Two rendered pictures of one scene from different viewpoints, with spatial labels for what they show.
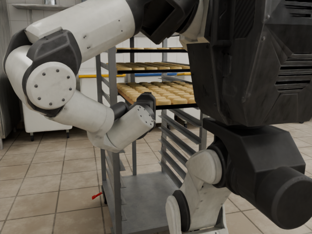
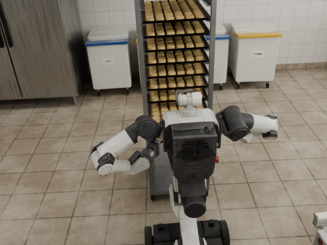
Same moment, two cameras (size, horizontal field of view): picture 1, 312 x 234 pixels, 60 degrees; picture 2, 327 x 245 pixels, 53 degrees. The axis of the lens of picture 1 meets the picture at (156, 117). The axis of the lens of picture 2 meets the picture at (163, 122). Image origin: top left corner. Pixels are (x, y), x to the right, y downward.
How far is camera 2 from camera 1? 126 cm
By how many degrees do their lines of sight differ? 22
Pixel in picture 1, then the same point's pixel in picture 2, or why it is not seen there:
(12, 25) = not seen: outside the picture
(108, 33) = (123, 148)
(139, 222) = (166, 185)
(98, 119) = (123, 169)
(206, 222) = not seen: hidden behind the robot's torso
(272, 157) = (191, 190)
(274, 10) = (177, 153)
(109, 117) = (128, 167)
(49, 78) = (104, 168)
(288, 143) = (201, 184)
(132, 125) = (139, 167)
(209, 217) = not seen: hidden behind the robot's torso
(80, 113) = (116, 170)
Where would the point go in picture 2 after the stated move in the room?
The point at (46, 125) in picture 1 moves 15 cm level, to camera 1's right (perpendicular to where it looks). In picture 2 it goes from (110, 83) to (120, 84)
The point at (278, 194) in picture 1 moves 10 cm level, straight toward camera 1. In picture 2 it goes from (186, 207) to (173, 219)
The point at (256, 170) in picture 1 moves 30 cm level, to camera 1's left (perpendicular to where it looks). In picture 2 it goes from (182, 196) to (125, 188)
